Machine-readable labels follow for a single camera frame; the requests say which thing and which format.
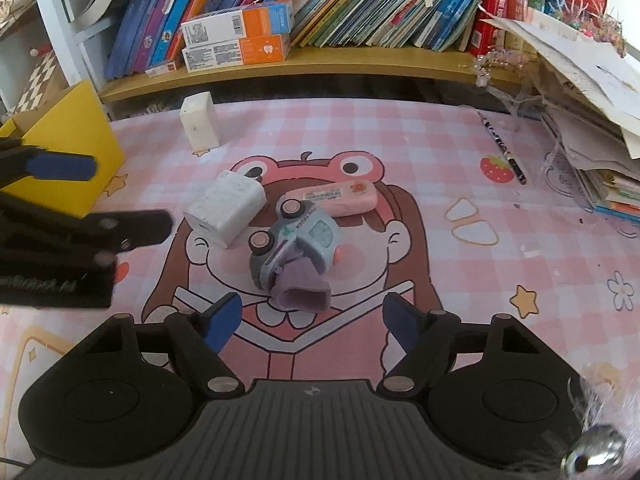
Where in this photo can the checkered board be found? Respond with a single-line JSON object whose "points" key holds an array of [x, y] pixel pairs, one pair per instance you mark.
{"points": [[37, 82]]}

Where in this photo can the wooden shelf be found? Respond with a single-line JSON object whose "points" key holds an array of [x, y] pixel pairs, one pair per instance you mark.
{"points": [[320, 67]]}

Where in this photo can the blue-grey toy car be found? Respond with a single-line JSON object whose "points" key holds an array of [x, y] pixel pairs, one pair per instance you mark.
{"points": [[295, 244]]}

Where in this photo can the pile of papers and booklets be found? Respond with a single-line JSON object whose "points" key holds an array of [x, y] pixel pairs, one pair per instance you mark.
{"points": [[585, 110]]}

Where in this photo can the yellow cardboard box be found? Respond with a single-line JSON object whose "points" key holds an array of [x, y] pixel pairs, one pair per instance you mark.
{"points": [[75, 160]]}

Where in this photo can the purple fabric piece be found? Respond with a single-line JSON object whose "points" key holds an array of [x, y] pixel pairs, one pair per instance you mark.
{"points": [[302, 291]]}

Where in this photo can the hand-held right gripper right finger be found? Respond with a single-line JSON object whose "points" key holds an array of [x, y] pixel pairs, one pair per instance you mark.
{"points": [[400, 321]]}

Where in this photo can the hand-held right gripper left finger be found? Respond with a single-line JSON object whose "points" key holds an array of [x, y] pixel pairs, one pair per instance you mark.
{"points": [[223, 321]]}

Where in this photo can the black patterned pencil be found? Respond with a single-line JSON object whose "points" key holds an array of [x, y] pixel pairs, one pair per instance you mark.
{"points": [[502, 147]]}

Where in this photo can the silver bell with fur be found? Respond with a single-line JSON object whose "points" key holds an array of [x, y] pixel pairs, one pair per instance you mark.
{"points": [[595, 452]]}

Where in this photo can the white eraser block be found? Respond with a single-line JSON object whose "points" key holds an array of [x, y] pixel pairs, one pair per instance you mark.
{"points": [[200, 122]]}

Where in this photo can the row of children's books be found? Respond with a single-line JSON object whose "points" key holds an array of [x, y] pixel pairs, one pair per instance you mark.
{"points": [[350, 0]]}

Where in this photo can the orange and white box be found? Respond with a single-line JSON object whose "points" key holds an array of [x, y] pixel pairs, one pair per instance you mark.
{"points": [[237, 24], [235, 52]]}

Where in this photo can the crystal bead decoration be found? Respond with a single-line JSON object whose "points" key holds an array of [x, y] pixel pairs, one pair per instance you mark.
{"points": [[565, 35]]}

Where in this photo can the white charger adapter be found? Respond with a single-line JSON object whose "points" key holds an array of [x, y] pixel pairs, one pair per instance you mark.
{"points": [[223, 208]]}

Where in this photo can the pink eraser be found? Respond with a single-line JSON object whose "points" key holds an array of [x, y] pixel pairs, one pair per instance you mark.
{"points": [[332, 196]]}

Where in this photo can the pink cartoon table mat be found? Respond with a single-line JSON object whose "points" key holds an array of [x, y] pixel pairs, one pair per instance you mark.
{"points": [[450, 270]]}

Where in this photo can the white shelf frame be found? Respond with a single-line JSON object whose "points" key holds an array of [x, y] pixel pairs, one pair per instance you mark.
{"points": [[60, 15]]}

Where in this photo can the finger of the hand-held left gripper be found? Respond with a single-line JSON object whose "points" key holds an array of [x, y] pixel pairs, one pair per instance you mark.
{"points": [[60, 167], [137, 226]]}

